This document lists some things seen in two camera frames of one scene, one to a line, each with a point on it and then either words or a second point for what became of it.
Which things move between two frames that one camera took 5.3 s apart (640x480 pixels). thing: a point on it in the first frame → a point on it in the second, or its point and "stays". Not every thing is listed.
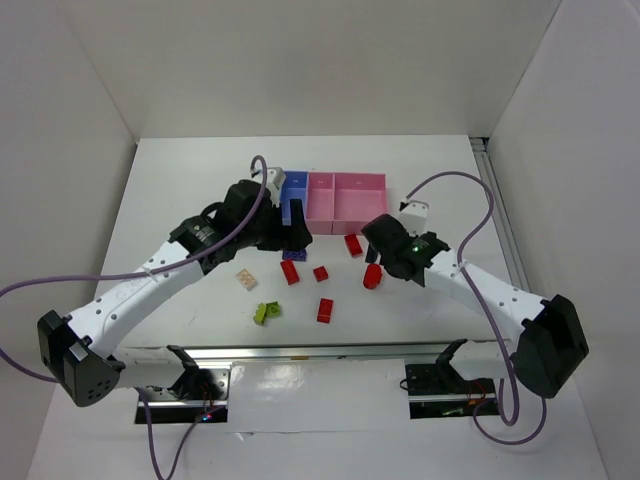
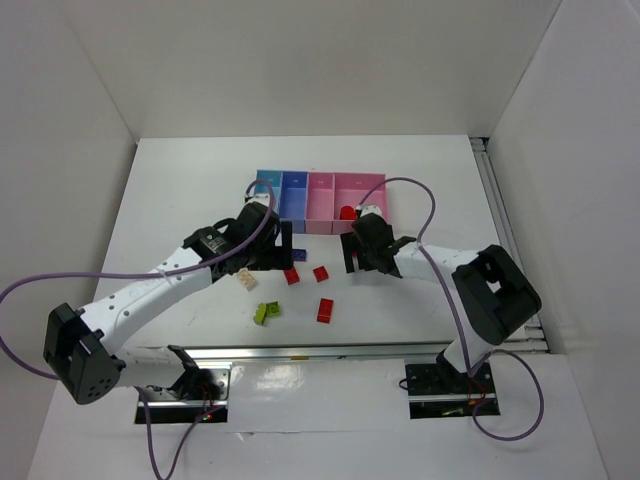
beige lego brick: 246,279 stays
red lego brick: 290,272 stays
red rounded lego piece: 372,276 → 347,213
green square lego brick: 273,309 stays
